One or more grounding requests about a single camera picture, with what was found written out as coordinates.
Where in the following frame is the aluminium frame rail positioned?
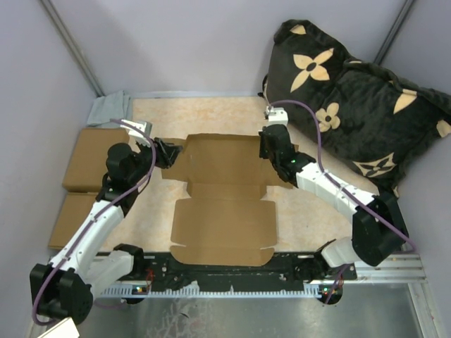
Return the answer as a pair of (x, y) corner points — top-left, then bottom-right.
(97, 254), (426, 304)

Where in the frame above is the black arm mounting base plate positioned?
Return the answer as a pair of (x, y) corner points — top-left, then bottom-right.
(119, 252), (340, 292)

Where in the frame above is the folded cardboard box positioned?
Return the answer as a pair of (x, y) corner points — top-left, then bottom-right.
(62, 128), (129, 193)
(48, 193), (97, 249)

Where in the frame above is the upper folded cardboard box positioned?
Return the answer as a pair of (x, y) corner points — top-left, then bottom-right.
(62, 128), (129, 193)

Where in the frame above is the black floral plush cushion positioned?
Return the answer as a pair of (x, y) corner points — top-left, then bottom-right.
(262, 20), (450, 193)

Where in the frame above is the lower folded cardboard box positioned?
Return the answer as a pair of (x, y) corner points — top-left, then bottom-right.
(48, 193), (97, 249)

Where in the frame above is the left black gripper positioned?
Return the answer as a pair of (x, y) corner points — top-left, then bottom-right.
(128, 137), (183, 184)

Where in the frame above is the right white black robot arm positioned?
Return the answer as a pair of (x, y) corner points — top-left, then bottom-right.
(259, 124), (409, 279)

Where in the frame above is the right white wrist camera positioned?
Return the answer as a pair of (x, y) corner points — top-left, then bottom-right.
(264, 106), (288, 126)

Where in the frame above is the white object at bottom corner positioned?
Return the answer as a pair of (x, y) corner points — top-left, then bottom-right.
(38, 318), (80, 338)

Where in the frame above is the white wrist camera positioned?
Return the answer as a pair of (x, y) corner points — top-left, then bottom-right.
(264, 106), (288, 126)
(121, 119), (152, 147)

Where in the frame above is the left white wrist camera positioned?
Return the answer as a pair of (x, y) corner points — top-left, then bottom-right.
(121, 119), (152, 147)

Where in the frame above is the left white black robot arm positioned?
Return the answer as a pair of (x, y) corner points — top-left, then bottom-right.
(30, 138), (183, 325)

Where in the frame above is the brown cardboard box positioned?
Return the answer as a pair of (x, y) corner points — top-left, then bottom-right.
(162, 134), (291, 267)

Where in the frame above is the grey folded cloth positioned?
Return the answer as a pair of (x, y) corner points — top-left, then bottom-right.
(87, 90), (132, 129)

